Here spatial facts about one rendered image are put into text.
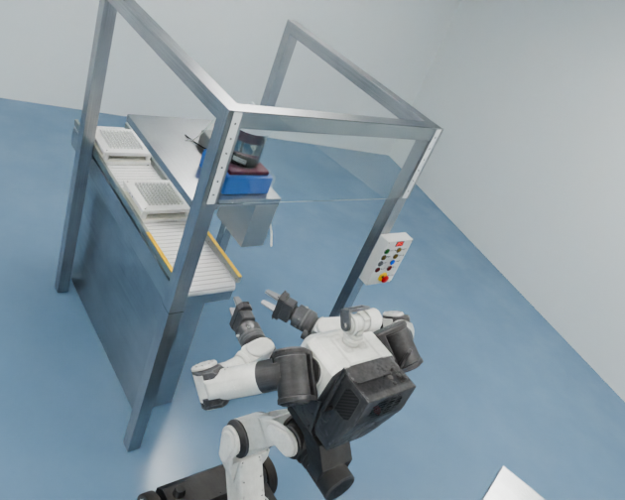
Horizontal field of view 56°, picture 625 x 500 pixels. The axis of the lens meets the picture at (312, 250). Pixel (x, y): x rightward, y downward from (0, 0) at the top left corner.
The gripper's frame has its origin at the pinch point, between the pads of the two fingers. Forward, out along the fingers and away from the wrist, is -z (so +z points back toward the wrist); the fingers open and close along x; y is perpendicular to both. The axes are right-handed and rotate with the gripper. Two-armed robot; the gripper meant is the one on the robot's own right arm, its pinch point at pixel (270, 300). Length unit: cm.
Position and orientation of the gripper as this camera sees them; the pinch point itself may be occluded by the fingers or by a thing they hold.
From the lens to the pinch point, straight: 223.1
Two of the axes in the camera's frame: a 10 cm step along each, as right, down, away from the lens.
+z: 8.7, 4.8, -1.6
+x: -3.4, 7.9, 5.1
